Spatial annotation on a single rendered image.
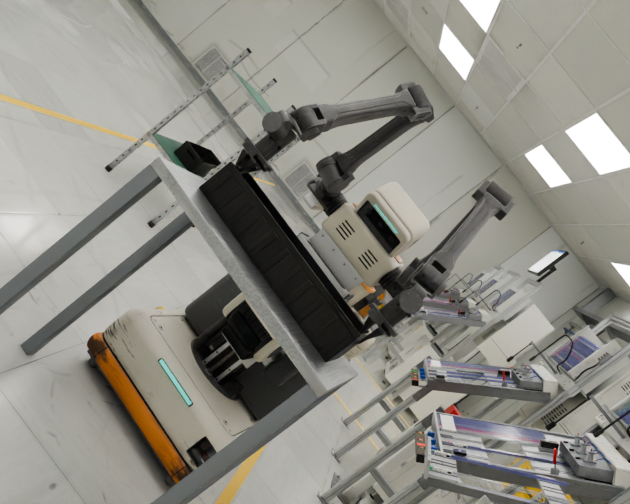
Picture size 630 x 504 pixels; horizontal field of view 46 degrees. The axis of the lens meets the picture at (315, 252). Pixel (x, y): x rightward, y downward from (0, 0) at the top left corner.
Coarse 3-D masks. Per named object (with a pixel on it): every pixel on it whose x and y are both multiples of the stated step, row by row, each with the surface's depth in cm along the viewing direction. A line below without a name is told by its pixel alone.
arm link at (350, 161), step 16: (416, 96) 214; (432, 112) 220; (384, 128) 227; (400, 128) 225; (368, 144) 230; (384, 144) 230; (320, 160) 237; (336, 160) 236; (352, 160) 233; (352, 176) 235; (336, 192) 241
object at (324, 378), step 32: (160, 160) 180; (128, 192) 181; (192, 192) 184; (96, 224) 182; (192, 224) 223; (224, 224) 191; (64, 256) 184; (224, 256) 174; (0, 288) 186; (32, 288) 188; (96, 288) 225; (256, 288) 173; (64, 320) 226; (288, 320) 180; (32, 352) 229; (288, 352) 169; (320, 384) 167; (288, 416) 168; (224, 448) 170; (256, 448) 210; (192, 480) 171
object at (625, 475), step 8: (592, 440) 321; (600, 440) 323; (600, 448) 309; (608, 448) 311; (608, 456) 299; (616, 456) 300; (608, 464) 294; (616, 464) 289; (624, 464) 290; (616, 472) 284; (624, 472) 284; (616, 480) 284; (624, 480) 284
